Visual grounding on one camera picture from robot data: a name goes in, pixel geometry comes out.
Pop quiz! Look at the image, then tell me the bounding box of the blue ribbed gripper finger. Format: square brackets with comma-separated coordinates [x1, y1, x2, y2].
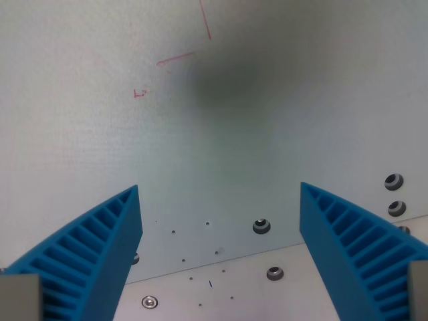
[0, 185, 144, 321]
[299, 182, 428, 321]

